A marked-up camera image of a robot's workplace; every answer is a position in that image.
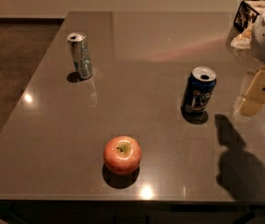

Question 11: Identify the blue pepsi can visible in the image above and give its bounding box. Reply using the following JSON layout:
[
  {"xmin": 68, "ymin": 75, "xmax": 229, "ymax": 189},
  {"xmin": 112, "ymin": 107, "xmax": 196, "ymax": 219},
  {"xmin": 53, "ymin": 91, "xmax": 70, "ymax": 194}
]
[{"xmin": 181, "ymin": 66, "xmax": 216, "ymax": 116}]

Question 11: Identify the black wire basket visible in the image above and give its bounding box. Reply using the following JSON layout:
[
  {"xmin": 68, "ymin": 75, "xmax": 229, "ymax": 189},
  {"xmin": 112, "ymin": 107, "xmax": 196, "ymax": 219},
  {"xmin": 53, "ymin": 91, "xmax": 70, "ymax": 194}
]
[{"xmin": 233, "ymin": 0, "xmax": 265, "ymax": 33}]

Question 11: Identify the silver redbull can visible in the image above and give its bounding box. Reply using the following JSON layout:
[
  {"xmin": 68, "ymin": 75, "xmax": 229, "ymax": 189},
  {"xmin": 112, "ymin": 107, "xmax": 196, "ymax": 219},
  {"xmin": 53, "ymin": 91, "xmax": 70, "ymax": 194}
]
[{"xmin": 67, "ymin": 33, "xmax": 93, "ymax": 79}]

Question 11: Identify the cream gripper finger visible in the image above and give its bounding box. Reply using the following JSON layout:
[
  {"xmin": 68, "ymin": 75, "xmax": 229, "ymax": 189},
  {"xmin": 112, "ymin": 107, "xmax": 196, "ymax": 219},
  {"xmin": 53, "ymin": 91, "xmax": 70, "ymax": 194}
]
[{"xmin": 237, "ymin": 68, "xmax": 265, "ymax": 117}]

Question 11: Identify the red apple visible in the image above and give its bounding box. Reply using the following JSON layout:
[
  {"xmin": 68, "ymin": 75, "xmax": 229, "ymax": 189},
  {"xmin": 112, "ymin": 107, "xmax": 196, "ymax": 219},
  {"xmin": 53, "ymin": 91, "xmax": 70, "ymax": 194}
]
[{"xmin": 104, "ymin": 136, "xmax": 142, "ymax": 175}]

